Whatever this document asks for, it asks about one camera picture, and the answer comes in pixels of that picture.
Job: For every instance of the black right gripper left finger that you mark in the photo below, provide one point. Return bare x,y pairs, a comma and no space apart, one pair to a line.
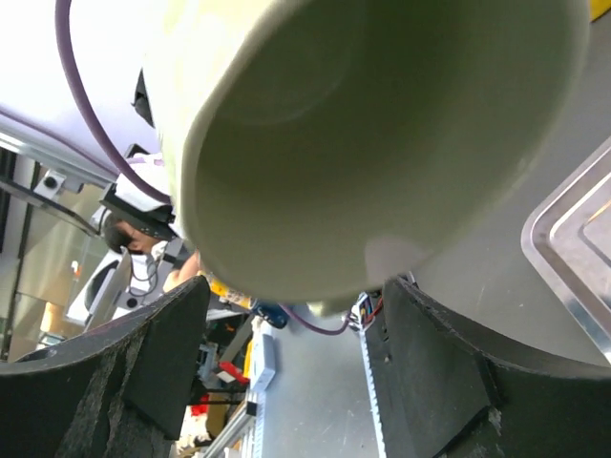
119,390

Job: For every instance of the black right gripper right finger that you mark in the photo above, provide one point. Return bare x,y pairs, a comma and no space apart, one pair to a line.
448,386

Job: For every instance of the light green mug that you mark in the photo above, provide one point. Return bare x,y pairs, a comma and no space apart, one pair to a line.
316,149

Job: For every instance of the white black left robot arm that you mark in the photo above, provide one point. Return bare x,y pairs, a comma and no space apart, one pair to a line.
154,217

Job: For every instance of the steel mug tray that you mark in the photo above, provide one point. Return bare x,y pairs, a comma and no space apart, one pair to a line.
567,241

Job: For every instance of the person in background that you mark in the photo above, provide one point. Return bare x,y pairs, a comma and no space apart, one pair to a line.
119,234

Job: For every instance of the grey slotted cable duct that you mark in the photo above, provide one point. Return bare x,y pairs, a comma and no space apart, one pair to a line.
374,405

